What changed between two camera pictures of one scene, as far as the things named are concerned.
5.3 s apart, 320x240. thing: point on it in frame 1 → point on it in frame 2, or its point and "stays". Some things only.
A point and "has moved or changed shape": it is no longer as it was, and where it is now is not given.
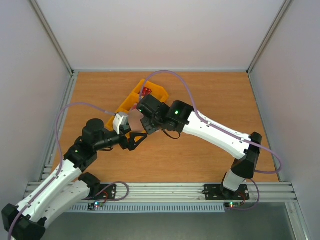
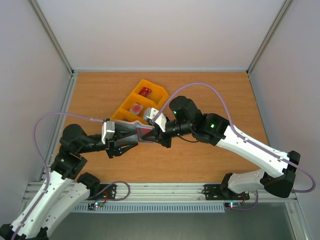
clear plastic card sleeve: [134, 120] has moved or changed shape
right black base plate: [217, 192] stays
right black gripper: [146, 124] → [165, 136]
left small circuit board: [92, 206] stays
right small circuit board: [232, 204] stays
